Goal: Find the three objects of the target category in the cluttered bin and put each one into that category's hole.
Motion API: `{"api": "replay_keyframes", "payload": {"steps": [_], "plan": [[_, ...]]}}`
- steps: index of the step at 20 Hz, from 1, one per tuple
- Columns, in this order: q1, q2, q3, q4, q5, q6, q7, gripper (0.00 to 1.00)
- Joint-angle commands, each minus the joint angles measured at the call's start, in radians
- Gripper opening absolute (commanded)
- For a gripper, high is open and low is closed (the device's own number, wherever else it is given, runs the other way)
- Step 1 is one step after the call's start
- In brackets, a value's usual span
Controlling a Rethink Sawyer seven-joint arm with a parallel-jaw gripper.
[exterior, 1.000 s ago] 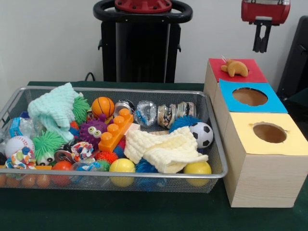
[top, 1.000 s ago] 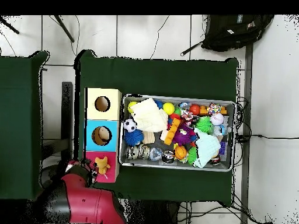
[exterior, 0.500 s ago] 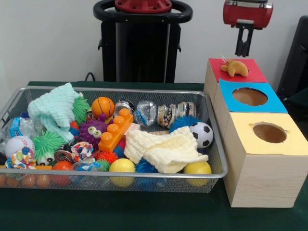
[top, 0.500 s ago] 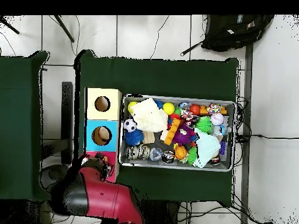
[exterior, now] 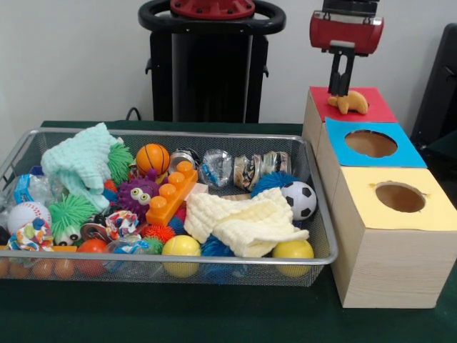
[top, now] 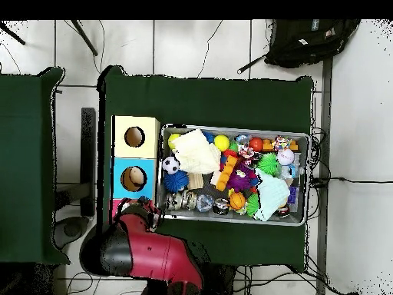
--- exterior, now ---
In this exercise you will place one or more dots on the silver metal can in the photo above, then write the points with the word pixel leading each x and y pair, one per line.
pixel 244 173

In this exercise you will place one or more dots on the brown plush dog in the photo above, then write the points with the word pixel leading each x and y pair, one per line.
pixel 351 101

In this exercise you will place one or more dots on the silver mesh bin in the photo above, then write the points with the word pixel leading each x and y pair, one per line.
pixel 310 160

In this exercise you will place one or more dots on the plain yellow ball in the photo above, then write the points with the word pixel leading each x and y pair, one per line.
pixel 292 255

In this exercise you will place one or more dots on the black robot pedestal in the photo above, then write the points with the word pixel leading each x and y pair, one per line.
pixel 214 78

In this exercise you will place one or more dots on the orange toy building block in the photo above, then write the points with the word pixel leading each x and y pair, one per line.
pixel 171 198

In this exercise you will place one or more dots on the orange toy basketball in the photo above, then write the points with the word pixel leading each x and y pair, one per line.
pixel 153 159

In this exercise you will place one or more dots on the purple spiky monster toy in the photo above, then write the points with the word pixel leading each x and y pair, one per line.
pixel 137 194

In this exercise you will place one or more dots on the black upright panel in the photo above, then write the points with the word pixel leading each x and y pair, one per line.
pixel 439 89

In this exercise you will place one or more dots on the cream waffle cloth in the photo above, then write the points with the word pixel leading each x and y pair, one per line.
pixel 242 221

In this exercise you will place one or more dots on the black white soccer ball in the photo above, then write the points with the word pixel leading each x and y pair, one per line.
pixel 300 200

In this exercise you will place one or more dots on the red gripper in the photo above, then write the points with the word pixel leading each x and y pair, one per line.
pixel 344 34

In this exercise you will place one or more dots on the dark green table cloth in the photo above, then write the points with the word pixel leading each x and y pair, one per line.
pixel 178 314
pixel 446 141

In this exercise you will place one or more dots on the yellow seamed ball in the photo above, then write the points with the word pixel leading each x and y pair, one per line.
pixel 180 246

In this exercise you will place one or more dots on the mint green waffle cloth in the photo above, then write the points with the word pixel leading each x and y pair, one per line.
pixel 78 164

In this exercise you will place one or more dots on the white baseball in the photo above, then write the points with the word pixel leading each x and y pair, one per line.
pixel 28 214

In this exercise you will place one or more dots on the crushed printed metal can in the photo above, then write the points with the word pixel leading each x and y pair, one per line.
pixel 275 162

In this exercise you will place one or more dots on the wooden box three holes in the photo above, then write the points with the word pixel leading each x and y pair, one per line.
pixel 392 271

